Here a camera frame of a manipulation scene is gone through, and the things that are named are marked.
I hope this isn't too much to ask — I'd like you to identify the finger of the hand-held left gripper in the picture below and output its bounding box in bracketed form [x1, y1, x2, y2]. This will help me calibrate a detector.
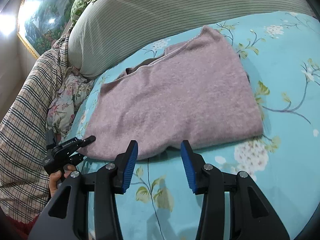
[74, 135, 97, 147]
[66, 154, 85, 167]

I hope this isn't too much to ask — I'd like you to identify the blue floral bedsheet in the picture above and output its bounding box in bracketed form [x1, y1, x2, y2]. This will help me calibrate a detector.
[67, 11, 320, 240]

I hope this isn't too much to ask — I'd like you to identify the pink floral cloth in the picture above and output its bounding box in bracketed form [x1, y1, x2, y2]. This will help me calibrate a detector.
[46, 66, 95, 137]

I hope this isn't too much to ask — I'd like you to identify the person's left hand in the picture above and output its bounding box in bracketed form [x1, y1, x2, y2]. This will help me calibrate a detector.
[49, 164, 77, 198]

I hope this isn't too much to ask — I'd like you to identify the beige plaid quilt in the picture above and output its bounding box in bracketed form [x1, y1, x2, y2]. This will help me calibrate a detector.
[0, 34, 75, 224]

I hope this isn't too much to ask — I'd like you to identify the grey-green striped bolster pillow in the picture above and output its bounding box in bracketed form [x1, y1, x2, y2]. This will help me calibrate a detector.
[68, 0, 315, 79]

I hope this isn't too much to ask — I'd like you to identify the framed landscape wall painting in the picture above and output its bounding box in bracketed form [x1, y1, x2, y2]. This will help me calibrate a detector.
[17, 0, 97, 59]

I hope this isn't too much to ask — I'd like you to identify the pink knit sweater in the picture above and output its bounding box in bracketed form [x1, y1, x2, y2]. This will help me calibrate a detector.
[84, 25, 265, 161]

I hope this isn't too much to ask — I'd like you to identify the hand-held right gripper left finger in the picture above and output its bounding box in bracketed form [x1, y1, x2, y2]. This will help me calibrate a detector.
[27, 140, 139, 240]

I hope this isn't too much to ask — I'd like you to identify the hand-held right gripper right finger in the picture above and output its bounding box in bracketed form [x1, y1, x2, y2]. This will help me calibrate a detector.
[180, 140, 290, 240]

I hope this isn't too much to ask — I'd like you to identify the red cloth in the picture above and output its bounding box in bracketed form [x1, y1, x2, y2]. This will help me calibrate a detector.
[5, 214, 39, 240]

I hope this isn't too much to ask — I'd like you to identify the green leaf-print pillow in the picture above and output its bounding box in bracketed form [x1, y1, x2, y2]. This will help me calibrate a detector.
[70, 0, 130, 25]

